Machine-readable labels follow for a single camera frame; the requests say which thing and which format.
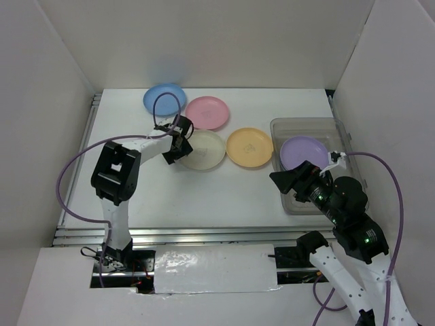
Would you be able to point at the cream plastic plate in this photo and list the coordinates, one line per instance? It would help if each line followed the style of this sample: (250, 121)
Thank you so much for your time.
(209, 150)

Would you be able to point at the orange plastic plate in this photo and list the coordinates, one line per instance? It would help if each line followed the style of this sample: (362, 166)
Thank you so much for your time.
(249, 147)

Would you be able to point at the lilac plastic plate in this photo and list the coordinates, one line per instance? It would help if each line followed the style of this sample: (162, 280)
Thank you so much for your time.
(298, 149)

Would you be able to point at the white foam cover panel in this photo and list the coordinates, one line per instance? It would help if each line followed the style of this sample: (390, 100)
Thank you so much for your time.
(229, 268)

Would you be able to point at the pink plastic plate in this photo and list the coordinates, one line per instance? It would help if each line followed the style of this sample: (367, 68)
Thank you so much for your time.
(207, 113)

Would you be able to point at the clear plastic bin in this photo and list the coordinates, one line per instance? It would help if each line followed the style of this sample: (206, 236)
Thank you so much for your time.
(328, 131)

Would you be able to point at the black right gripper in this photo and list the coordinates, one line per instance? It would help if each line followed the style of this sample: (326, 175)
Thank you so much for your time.
(295, 177)

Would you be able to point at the blue plastic plate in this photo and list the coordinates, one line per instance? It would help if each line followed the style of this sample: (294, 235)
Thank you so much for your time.
(167, 104)

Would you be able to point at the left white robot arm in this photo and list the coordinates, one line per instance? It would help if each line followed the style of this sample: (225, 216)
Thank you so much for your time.
(116, 174)

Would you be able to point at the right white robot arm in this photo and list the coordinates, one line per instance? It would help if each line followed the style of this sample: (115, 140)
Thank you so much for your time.
(374, 300)

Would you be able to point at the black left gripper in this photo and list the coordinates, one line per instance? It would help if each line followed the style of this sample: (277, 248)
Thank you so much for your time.
(186, 149)

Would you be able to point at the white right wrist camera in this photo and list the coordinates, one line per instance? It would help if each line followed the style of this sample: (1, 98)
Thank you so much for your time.
(335, 159)

